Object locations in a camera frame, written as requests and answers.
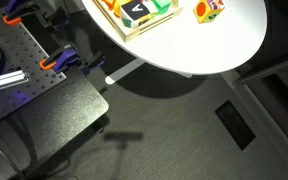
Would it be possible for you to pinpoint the wooden tray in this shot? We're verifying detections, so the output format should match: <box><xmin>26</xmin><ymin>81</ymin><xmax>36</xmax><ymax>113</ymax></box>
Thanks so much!
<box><xmin>92</xmin><ymin>0</ymin><xmax>184</xmax><ymax>44</ymax></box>

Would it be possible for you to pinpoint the yellow-orange block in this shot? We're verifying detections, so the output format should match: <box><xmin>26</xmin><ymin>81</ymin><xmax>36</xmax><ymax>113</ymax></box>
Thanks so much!
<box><xmin>113</xmin><ymin>0</ymin><xmax>132</xmax><ymax>19</ymax></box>

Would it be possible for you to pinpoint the green block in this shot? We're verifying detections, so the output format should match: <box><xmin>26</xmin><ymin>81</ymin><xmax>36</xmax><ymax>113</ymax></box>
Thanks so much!
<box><xmin>152</xmin><ymin>0</ymin><xmax>172</xmax><ymax>15</ymax></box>

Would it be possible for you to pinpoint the orange block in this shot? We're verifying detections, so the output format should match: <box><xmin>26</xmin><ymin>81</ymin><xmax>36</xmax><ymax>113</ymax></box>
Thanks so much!
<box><xmin>102</xmin><ymin>0</ymin><xmax>123</xmax><ymax>11</ymax></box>

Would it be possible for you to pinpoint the white table base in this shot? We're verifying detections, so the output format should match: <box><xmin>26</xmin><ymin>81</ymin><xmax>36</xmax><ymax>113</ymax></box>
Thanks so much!
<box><xmin>104</xmin><ymin>57</ymin><xmax>194</xmax><ymax>85</ymax></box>

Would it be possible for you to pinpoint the black purple spring clamp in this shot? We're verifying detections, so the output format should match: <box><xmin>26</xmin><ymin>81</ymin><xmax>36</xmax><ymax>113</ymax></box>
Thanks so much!
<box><xmin>79</xmin><ymin>50</ymin><xmax>107</xmax><ymax>76</ymax></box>

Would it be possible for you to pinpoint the black cart plate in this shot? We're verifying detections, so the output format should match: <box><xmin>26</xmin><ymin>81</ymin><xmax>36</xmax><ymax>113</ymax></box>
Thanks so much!
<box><xmin>0</xmin><ymin>68</ymin><xmax>110</xmax><ymax>180</ymax></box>

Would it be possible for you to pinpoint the purple clamp orange tip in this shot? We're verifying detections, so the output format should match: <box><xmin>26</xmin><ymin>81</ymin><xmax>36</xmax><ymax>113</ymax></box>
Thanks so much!
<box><xmin>39</xmin><ymin>44</ymin><xmax>81</xmax><ymax>73</ymax></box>
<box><xmin>2</xmin><ymin>0</ymin><xmax>42</xmax><ymax>27</ymax></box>

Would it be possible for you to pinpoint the black floor vent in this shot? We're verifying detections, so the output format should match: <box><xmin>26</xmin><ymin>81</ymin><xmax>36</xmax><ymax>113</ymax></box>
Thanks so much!
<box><xmin>214</xmin><ymin>99</ymin><xmax>257</xmax><ymax>151</ymax></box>

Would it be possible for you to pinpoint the yellow cube orange circle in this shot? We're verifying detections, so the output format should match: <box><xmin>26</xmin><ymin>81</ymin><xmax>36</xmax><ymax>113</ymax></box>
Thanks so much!
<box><xmin>193</xmin><ymin>0</ymin><xmax>226</xmax><ymax>25</ymax></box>

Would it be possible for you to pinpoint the black perforated breadboard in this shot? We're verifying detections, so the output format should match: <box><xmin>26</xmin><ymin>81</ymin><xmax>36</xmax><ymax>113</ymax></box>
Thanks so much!
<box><xmin>0</xmin><ymin>9</ymin><xmax>67</xmax><ymax>131</ymax></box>

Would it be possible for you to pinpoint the dark cabinet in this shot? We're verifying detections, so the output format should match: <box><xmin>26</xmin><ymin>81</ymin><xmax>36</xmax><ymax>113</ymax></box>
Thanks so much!
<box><xmin>233</xmin><ymin>46</ymin><xmax>288</xmax><ymax>158</ymax></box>

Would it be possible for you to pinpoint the aluminium extrusion bar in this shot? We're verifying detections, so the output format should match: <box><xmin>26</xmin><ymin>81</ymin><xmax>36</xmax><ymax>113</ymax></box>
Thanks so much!
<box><xmin>0</xmin><ymin>68</ymin><xmax>30</xmax><ymax>92</ymax></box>

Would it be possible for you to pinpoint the metal cart leg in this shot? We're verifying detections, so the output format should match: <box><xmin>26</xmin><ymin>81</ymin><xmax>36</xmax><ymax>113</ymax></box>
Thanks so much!
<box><xmin>0</xmin><ymin>133</ymin><xmax>26</xmax><ymax>180</ymax></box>

